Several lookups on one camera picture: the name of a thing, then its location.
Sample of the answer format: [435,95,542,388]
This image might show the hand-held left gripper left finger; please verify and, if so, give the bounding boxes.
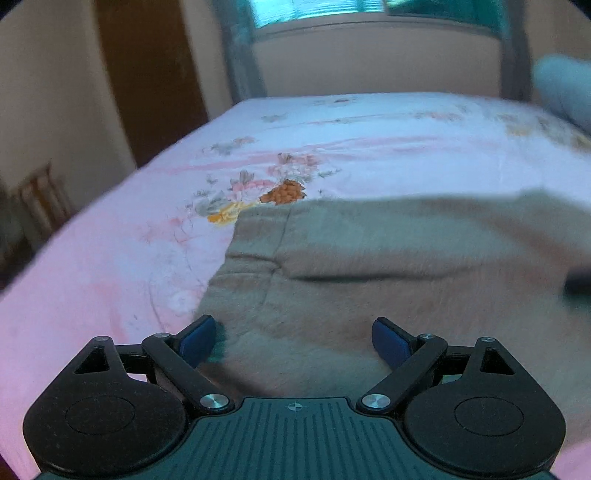
[73,315,235,414]

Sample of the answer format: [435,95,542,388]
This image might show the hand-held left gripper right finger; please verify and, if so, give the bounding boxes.
[355,317,519,414]

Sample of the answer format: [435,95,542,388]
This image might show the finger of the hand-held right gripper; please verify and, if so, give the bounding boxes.
[565,271,591,297]

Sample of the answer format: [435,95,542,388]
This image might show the grey pants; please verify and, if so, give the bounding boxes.
[193,188,591,462]

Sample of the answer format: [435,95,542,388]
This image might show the bed with pink floral sheet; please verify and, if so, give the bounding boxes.
[0,92,591,480]

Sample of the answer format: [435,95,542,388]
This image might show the light blue pillow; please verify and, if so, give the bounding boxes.
[531,54,591,140]

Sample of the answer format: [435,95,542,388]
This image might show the wooden chair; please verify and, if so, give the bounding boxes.
[17,161,76,243]

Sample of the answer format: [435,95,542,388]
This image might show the grey curtain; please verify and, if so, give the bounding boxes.
[499,0,533,100]
[213,0,269,101]

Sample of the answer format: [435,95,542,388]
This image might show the brown wooden door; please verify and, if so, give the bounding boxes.
[94,0,209,169]

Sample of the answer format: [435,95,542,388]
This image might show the window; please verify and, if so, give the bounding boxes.
[248,0,505,31]

